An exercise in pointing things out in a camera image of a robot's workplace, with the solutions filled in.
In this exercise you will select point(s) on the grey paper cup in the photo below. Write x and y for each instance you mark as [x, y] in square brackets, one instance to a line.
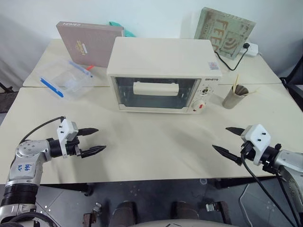
[233, 100]

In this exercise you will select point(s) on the wooden stick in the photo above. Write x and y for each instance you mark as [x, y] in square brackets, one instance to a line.
[236, 81]

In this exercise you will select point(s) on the cream toaster oven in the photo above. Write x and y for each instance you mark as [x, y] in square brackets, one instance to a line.
[161, 54]

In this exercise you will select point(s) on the black metal frame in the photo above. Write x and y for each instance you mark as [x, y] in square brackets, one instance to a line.
[293, 91]

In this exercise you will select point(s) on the black power plug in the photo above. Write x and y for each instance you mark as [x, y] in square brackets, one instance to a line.
[247, 46]

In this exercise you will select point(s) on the grey-green printed box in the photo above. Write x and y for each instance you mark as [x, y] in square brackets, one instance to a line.
[225, 30]

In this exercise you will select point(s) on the dark brown rounded shape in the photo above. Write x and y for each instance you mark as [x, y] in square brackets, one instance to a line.
[185, 212]
[125, 212]

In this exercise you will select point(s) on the rusty metal bracket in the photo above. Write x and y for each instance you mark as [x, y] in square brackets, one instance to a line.
[217, 209]
[93, 212]

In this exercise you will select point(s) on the small orange object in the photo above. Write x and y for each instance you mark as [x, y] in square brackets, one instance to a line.
[90, 67]

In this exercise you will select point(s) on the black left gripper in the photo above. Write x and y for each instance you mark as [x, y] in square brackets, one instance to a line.
[73, 148]

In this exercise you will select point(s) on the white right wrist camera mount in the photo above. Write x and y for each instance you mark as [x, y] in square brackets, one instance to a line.
[258, 137]

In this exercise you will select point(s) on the clear plastic container blue clips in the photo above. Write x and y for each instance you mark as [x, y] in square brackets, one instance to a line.
[64, 82]

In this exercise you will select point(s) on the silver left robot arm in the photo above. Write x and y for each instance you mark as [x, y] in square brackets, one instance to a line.
[26, 151]

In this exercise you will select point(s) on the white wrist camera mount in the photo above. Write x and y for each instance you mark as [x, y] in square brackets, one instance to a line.
[65, 128]
[258, 137]

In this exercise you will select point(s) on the cream rounded panel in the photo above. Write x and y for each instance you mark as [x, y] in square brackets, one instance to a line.
[180, 223]

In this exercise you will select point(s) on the green cloth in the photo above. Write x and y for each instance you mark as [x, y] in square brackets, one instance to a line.
[126, 32]

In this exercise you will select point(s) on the dark metal frame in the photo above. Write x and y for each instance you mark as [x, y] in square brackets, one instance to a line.
[6, 88]

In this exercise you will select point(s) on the white power strip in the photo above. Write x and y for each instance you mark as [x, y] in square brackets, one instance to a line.
[253, 50]

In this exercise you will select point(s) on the brown flat box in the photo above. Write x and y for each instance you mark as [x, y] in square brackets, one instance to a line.
[90, 45]

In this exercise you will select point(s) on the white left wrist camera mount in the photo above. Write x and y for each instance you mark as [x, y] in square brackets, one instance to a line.
[65, 128]

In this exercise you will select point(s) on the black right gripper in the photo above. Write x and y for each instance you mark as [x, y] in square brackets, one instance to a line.
[250, 152]

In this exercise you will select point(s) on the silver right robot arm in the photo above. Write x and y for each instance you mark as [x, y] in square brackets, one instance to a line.
[288, 160]

